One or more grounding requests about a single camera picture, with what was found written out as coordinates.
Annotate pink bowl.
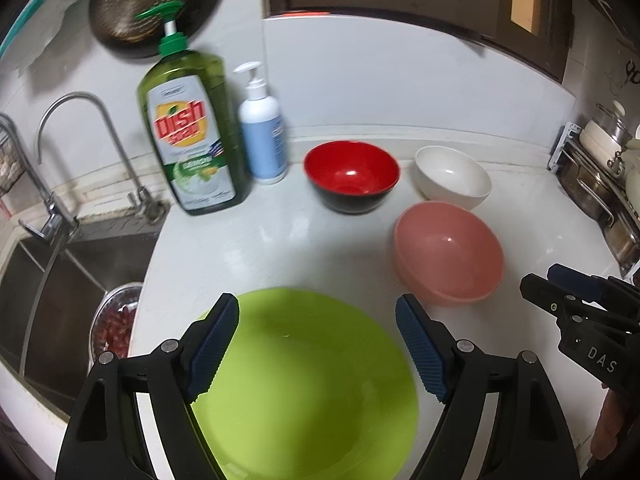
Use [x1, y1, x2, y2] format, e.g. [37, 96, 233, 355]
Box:
[393, 202, 504, 307]

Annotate green plate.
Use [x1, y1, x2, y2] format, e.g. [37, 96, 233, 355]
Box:
[192, 288, 419, 479]

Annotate right hand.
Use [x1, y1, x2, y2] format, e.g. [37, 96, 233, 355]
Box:
[590, 387, 639, 460]

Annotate steel dish rack tray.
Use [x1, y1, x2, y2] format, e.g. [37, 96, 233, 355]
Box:
[547, 122, 639, 282]

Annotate steel bowl with red food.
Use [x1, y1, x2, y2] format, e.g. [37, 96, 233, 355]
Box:
[88, 282, 143, 363]

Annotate white jug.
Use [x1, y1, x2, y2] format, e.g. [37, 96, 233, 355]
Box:
[623, 139, 640, 214]

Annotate cream pot with lid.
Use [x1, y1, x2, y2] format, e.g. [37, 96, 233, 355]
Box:
[579, 100, 634, 179]

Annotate steel sink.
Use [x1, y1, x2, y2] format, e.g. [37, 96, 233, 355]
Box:
[1, 217, 162, 419]

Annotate white bowl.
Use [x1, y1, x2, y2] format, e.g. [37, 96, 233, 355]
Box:
[413, 145, 492, 210]

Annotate hanging scissors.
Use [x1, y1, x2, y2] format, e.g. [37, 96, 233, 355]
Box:
[625, 60, 640, 86]

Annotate chrome faucet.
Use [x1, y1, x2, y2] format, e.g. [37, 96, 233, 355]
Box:
[1, 91, 170, 245]

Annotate red and black bowl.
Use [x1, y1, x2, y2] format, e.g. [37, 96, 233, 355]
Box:
[303, 140, 400, 214]

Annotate white blue pump bottle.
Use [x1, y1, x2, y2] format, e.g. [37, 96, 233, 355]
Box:
[234, 61, 288, 184]

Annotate green dish soap bottle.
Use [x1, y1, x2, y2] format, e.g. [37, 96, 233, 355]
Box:
[137, 0, 250, 216]

